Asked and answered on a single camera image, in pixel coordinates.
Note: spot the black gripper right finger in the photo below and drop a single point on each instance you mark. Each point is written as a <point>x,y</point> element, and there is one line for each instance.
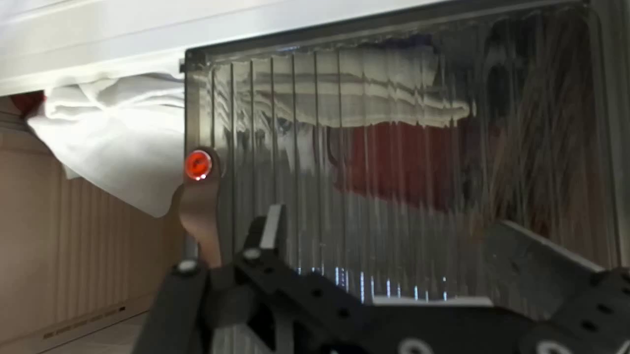
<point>581,307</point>

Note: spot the red cloth item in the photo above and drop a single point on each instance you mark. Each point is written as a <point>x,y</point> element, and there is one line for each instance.
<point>412,163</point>

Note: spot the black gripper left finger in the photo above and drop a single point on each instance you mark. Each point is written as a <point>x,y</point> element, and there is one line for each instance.
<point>282,309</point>

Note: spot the white cloth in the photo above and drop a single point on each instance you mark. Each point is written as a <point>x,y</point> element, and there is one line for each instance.
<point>121,134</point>

